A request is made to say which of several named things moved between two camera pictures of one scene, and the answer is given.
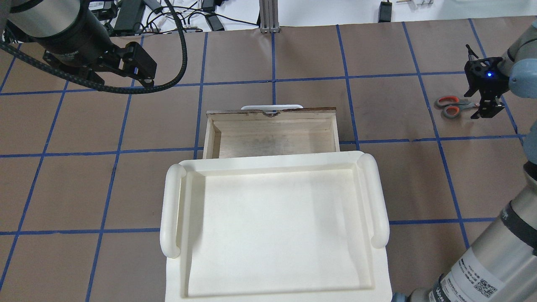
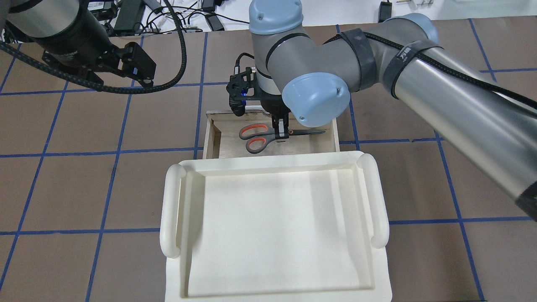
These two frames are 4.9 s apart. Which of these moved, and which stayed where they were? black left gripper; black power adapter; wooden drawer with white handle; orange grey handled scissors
Moved: orange grey handled scissors
Stayed: black left gripper; black power adapter; wooden drawer with white handle
